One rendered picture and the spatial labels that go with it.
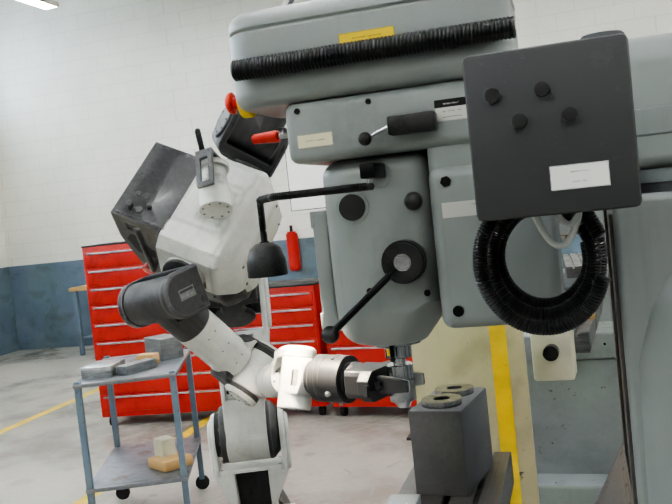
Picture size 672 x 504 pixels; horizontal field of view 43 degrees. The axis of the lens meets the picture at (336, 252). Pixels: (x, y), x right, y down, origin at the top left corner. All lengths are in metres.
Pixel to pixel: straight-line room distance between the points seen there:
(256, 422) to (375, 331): 0.77
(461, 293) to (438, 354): 1.93
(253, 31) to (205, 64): 10.11
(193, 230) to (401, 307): 0.56
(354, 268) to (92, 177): 10.91
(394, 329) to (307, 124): 0.37
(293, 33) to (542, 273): 0.55
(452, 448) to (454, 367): 1.41
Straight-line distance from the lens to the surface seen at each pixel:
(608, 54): 1.11
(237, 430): 2.16
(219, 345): 1.82
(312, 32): 1.42
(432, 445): 1.91
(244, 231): 1.81
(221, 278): 1.81
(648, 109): 1.36
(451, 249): 1.36
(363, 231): 1.41
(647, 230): 1.31
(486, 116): 1.10
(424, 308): 1.41
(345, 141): 1.39
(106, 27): 12.29
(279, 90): 1.42
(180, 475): 4.48
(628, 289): 1.31
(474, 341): 3.26
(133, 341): 6.95
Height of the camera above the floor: 1.55
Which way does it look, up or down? 3 degrees down
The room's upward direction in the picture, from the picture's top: 6 degrees counter-clockwise
